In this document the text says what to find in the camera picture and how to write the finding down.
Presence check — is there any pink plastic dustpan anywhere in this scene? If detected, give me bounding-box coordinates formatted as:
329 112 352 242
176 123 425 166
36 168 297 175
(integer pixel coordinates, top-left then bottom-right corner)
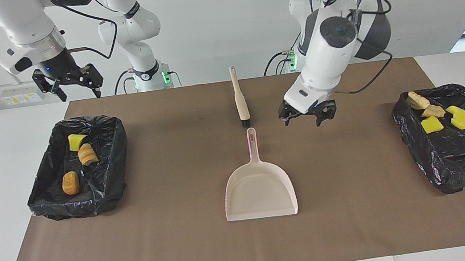
215 123 300 224

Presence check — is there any white wall outlet box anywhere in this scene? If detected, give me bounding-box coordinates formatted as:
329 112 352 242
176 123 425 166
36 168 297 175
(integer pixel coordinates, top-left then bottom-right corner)
0 79 49 107

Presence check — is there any black base power cable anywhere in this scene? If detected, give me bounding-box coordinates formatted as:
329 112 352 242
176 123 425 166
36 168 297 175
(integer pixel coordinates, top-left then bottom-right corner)
261 49 297 76
112 69 138 96

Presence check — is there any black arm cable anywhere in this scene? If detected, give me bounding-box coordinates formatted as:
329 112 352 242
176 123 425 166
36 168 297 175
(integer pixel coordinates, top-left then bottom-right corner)
307 0 403 99
45 0 123 67

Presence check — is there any black bag-lined bin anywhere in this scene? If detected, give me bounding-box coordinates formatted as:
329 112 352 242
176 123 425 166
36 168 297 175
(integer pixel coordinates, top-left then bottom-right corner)
389 82 465 200
17 111 137 225

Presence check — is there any yellow sponge piece green backing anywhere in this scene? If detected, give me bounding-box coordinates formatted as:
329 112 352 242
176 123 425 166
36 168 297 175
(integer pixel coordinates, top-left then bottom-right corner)
67 132 90 153

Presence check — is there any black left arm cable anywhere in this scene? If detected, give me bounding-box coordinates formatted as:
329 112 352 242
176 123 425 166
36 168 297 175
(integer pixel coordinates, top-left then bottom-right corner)
307 0 403 99

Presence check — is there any brown bread roll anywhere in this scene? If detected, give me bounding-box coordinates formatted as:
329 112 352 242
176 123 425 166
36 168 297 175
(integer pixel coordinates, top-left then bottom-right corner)
60 170 82 197

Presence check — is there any beige rock chunk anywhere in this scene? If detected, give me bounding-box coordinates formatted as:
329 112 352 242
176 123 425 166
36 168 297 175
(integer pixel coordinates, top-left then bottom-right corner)
405 89 431 112

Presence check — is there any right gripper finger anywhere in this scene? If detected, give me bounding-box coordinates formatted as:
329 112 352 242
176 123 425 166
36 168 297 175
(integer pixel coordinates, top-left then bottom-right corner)
31 66 68 106
80 62 106 100

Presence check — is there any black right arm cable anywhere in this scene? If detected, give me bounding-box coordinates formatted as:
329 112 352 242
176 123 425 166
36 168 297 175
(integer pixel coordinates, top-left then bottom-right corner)
45 0 123 67

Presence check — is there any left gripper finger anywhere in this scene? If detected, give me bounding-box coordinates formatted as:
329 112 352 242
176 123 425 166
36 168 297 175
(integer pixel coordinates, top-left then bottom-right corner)
277 100 299 127
313 100 339 127

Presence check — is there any brown table mat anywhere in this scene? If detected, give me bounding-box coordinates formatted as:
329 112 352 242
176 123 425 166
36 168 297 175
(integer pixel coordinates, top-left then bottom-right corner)
0 49 465 261

